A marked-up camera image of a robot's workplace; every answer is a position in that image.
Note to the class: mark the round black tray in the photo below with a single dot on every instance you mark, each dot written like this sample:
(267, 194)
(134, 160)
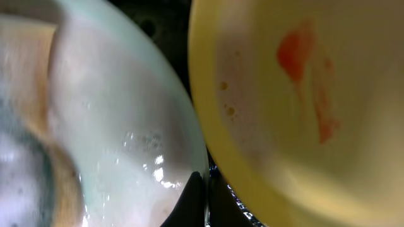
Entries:
(166, 23)

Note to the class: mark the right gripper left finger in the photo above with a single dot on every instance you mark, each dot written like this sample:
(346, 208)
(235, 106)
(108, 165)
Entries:
(190, 208)

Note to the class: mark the green yellow sponge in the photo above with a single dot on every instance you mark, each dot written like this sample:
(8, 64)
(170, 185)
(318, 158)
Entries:
(39, 185)

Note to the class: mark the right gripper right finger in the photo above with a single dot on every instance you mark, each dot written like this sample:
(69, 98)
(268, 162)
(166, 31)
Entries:
(224, 211)

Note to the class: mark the mint green plate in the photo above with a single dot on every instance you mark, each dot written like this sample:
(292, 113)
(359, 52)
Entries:
(119, 111)

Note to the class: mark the yellow plate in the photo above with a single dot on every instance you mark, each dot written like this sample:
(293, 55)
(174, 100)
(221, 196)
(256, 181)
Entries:
(301, 105)

